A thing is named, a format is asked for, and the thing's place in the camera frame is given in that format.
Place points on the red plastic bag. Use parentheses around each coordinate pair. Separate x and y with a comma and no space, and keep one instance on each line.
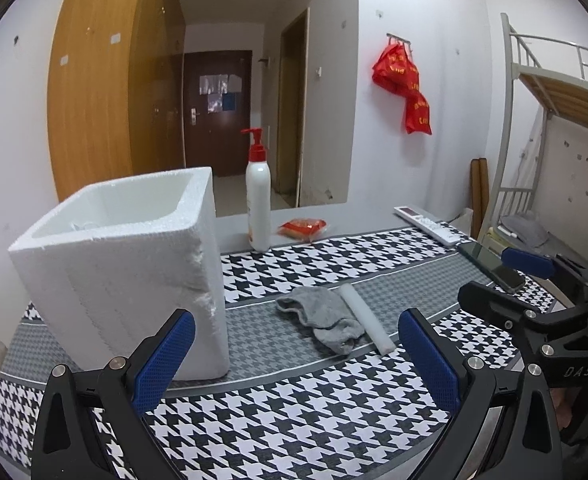
(404,85)

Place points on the white remote control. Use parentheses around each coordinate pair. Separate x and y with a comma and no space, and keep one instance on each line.
(431,225)

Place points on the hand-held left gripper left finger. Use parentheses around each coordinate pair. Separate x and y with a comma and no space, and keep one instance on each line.
(166,357)

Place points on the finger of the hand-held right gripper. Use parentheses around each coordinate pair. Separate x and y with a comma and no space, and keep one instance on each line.
(494,305)
(526,262)

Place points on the white foam box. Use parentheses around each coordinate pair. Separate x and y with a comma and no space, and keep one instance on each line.
(114,280)

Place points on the white foam net tube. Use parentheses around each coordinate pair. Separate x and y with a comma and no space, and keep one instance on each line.
(366,317)

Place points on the grey phone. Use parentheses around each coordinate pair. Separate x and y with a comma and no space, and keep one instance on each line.
(508,280)

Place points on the red snack packet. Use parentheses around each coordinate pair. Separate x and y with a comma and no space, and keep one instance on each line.
(304,227)

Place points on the grey sock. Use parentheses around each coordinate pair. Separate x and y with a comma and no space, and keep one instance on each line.
(324,315)

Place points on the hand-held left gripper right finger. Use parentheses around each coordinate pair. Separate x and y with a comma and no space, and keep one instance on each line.
(429,360)

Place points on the wooden wardrobe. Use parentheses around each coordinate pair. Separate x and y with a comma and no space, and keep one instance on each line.
(104,100)

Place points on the metal bunk bed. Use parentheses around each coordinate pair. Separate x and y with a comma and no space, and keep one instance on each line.
(559,90)

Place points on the dark phone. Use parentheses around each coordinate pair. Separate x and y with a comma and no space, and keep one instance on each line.
(484,259)

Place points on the white lotion pump bottle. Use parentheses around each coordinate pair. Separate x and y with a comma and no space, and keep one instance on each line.
(258,200)

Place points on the houndstooth table cloth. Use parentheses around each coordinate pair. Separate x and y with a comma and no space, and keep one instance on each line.
(284,410)

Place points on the dark brown door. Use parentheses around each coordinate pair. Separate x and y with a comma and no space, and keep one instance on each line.
(216,130)

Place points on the brown side door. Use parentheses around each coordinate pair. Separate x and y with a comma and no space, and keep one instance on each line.
(294,110)

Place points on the metal wall hook rack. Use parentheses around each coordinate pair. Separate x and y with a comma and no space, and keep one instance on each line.
(400,40)

